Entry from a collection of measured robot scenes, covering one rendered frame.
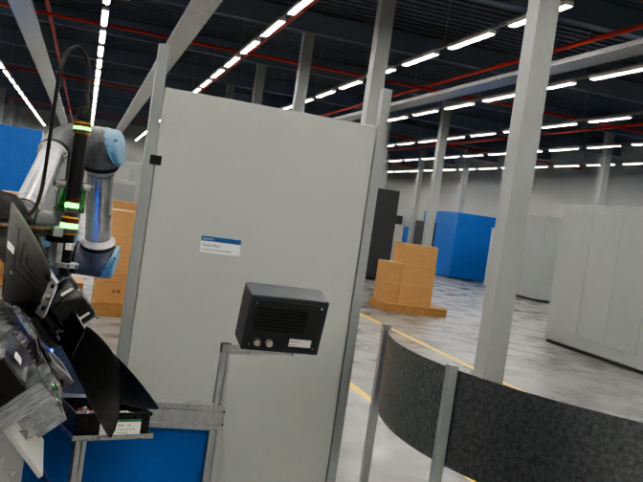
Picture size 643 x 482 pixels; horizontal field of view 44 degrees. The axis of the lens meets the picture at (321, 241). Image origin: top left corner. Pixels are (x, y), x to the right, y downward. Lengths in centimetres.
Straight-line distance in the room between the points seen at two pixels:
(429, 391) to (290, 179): 129
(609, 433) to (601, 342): 938
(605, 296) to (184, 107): 931
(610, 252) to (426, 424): 911
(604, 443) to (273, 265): 184
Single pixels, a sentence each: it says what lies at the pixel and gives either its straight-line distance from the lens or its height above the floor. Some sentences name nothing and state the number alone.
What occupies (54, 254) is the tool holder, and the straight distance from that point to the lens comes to 211.
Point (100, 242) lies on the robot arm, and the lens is 279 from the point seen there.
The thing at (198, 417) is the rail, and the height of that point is 82.
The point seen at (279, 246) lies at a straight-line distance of 408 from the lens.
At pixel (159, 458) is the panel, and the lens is 265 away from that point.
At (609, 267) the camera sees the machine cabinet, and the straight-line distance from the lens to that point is 1246.
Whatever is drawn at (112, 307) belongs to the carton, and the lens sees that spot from 962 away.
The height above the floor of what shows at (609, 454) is 81.
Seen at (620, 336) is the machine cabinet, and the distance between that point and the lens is 1212.
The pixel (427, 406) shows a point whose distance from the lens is 357.
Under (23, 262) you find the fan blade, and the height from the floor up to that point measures 131.
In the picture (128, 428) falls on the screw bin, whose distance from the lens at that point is 237.
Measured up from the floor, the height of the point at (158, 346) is 76.
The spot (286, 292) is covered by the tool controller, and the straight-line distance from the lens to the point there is 259.
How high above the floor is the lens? 150
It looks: 2 degrees down
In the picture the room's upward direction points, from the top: 8 degrees clockwise
